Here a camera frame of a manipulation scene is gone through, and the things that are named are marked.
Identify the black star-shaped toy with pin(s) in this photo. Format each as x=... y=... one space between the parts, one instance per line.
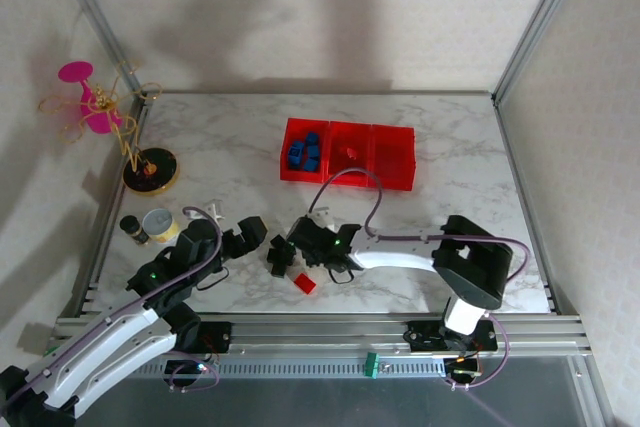
x=279 y=254

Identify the small black jar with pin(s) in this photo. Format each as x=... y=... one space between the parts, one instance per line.
x=133 y=229

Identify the pink wine glass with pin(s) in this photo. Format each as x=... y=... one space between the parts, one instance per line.
x=97 y=119

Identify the small black circuit board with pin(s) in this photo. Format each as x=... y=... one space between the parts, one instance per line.
x=182 y=369
x=465 y=368

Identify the green terminal connector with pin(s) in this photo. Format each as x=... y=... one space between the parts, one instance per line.
x=373 y=365

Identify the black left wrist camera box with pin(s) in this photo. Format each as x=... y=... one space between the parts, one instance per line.
x=200 y=244

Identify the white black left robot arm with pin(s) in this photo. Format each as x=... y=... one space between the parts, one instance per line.
x=110 y=342

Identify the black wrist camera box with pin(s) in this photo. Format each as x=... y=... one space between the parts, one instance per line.
x=310 y=232
x=200 y=244

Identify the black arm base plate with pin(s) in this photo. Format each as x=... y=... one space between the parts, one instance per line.
x=422 y=337
x=220 y=337

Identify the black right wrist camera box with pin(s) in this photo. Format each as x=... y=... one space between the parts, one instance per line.
x=310 y=232

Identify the red lego brick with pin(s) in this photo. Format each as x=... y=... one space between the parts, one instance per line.
x=305 y=283

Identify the aluminium front rail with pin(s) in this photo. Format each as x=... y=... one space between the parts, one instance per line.
x=325 y=334

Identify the aluminium frame post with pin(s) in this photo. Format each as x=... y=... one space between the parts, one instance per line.
x=95 y=22
x=597 y=392
x=540 y=22

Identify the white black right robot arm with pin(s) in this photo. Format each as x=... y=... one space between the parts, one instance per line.
x=400 y=252

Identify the aluminium side rail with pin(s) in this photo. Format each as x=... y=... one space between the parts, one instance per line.
x=112 y=207
x=526 y=207

